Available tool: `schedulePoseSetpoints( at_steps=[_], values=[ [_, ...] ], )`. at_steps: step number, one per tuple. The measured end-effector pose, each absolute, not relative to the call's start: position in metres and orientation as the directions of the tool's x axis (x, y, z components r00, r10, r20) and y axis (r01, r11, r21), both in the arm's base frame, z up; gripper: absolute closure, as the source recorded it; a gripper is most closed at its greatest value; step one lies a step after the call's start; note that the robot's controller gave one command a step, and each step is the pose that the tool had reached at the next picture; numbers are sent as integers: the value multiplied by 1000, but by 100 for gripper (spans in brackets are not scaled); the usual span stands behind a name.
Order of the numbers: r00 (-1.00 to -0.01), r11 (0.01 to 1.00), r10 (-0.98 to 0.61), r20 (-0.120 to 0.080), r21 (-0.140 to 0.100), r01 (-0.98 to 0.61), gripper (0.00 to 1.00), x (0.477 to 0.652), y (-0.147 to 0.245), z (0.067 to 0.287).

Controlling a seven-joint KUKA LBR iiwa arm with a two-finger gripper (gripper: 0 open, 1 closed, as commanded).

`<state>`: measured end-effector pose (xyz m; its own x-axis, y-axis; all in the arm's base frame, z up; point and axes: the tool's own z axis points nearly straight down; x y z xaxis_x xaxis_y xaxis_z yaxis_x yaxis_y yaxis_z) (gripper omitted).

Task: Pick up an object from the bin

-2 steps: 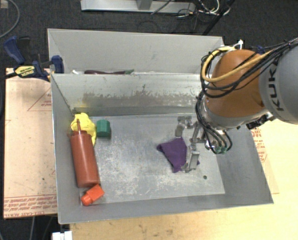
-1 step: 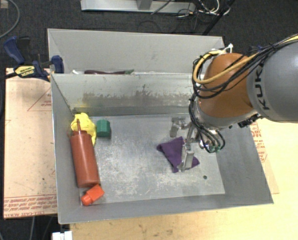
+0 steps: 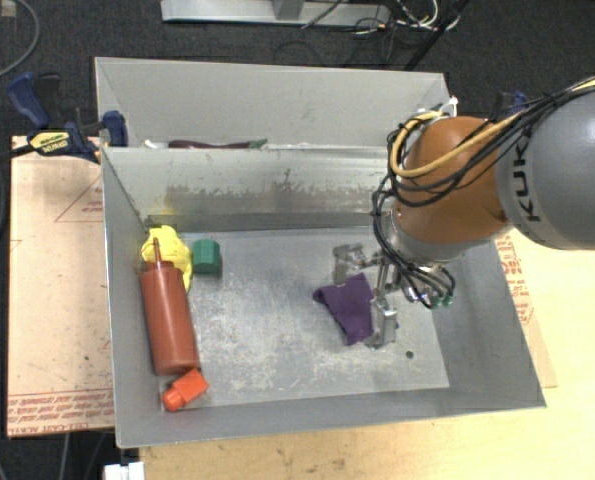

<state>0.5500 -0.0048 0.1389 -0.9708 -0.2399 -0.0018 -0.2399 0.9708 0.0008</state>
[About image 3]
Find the grey metal bin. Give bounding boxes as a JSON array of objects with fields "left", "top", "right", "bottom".
[{"left": 94, "top": 56, "right": 548, "bottom": 450}]

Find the green cup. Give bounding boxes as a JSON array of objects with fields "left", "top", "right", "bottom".
[{"left": 191, "top": 238, "right": 224, "bottom": 277}]

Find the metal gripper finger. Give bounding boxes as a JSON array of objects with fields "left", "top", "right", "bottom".
[
  {"left": 332, "top": 243, "right": 374, "bottom": 286},
  {"left": 366, "top": 301, "right": 400, "bottom": 351}
]

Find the yellow toy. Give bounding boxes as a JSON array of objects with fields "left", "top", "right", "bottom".
[{"left": 141, "top": 224, "right": 195, "bottom": 295}]

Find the red-brown squeeze bottle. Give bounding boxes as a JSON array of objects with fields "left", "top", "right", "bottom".
[{"left": 137, "top": 236, "right": 202, "bottom": 377}]

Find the purple cloth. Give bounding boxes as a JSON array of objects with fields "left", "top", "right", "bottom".
[{"left": 312, "top": 272, "right": 379, "bottom": 347}]

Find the orange block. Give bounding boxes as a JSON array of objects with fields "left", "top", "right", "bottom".
[{"left": 160, "top": 367, "right": 211, "bottom": 414}]

